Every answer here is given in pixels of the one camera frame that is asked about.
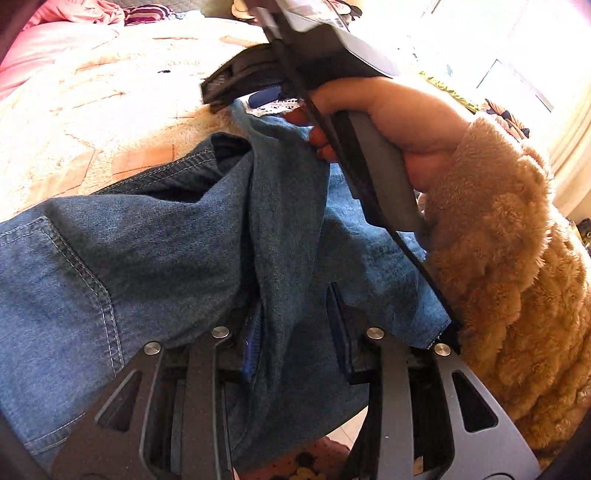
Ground purple striped cloth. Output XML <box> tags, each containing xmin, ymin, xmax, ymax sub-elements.
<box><xmin>121</xmin><ymin>4</ymin><xmax>177</xmax><ymax>27</ymax></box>

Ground green cloth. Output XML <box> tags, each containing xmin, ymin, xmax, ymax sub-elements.
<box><xmin>418</xmin><ymin>71</ymin><xmax>482</xmax><ymax>114</ymax></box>

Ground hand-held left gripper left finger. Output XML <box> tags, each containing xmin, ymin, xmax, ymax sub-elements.
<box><xmin>51</xmin><ymin>307</ymin><xmax>266</xmax><ymax>480</ymax></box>

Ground window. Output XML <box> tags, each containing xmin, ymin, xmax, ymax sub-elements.
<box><xmin>462</xmin><ymin>0</ymin><xmax>591</xmax><ymax>139</ymax></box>

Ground pink quilt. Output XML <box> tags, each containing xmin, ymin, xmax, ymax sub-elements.
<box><xmin>0</xmin><ymin>0</ymin><xmax>126</xmax><ymax>100</ymax></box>

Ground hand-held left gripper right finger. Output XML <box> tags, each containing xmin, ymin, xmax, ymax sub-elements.
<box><xmin>325</xmin><ymin>282</ymin><xmax>542</xmax><ymax>480</ymax></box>

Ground orange patterned cloth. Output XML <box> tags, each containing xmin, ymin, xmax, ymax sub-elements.
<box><xmin>480</xmin><ymin>98</ymin><xmax>532</xmax><ymax>140</ymax></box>

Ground person's right hand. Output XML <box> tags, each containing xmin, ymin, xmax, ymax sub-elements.
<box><xmin>284</xmin><ymin>76</ymin><xmax>476</xmax><ymax>195</ymax></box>

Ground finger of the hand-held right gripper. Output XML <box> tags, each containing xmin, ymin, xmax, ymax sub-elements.
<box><xmin>248</xmin><ymin>86</ymin><xmax>284</xmax><ymax>108</ymax></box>
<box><xmin>200</xmin><ymin>43</ymin><xmax>289</xmax><ymax>114</ymax></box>

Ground blue denim pants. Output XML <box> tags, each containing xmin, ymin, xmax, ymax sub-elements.
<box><xmin>0</xmin><ymin>99</ymin><xmax>453</xmax><ymax>476</ymax></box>

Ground orange printed blanket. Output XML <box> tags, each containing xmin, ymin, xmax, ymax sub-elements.
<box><xmin>0</xmin><ymin>17</ymin><xmax>296</xmax><ymax>210</ymax></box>

